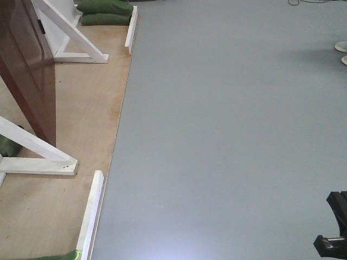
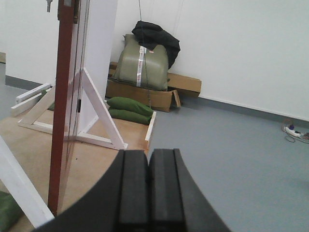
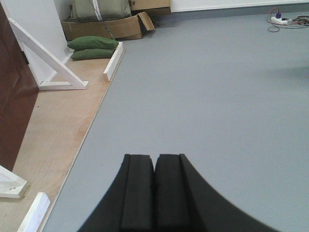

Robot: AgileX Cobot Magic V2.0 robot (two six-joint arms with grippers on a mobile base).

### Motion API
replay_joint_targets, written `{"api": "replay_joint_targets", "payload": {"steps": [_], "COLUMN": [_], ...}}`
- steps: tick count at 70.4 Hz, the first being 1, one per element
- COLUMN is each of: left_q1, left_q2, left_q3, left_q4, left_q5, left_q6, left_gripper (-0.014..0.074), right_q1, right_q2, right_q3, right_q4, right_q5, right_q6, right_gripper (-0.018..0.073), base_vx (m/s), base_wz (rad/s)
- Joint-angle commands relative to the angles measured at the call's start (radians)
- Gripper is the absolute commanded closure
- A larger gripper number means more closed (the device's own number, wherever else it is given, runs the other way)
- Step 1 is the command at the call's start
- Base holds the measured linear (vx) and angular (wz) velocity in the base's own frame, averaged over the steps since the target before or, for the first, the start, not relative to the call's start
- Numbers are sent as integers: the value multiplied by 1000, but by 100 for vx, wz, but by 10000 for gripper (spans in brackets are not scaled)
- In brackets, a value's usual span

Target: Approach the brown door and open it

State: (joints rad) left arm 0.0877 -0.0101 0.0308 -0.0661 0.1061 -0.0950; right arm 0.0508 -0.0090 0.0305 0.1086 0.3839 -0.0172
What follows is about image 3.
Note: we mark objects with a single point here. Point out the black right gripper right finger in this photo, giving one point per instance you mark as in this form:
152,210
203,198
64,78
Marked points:
186,202

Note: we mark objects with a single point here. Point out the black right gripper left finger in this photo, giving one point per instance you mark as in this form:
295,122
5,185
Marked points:
127,206

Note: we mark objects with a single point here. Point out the brown wooden door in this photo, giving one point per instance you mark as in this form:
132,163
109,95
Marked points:
18,94

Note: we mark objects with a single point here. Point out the plywood floor platform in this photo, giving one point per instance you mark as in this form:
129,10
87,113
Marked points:
56,131

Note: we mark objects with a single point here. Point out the near white brace foot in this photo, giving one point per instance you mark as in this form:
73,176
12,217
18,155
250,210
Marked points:
11,185

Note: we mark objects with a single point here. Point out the lower green sandbag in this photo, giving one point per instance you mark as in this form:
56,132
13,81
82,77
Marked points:
92,54

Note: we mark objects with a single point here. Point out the green sandbag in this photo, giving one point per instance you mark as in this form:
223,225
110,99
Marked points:
92,42
92,54

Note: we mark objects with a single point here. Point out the upper green sandbag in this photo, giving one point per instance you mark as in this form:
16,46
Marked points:
92,42

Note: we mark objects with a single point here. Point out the open flat cardboard box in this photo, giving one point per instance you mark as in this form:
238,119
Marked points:
121,29

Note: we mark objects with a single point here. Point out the closed cardboard box labelled 2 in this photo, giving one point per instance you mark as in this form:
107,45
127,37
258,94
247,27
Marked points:
152,7

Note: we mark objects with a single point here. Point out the large olive woven sack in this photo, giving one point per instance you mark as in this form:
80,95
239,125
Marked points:
100,10

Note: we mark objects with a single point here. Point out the white power strip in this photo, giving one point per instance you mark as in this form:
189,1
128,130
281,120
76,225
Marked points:
280,21

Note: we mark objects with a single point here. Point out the near white wooden rail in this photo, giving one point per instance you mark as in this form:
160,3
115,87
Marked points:
35,214

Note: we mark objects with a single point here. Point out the white diagonal brace frame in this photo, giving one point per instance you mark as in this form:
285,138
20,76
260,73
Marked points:
72,81

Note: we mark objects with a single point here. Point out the white wooden edge rail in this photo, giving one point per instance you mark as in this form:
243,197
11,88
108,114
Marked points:
114,62

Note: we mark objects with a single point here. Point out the white door frame panel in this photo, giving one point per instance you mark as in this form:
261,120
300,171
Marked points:
40,19

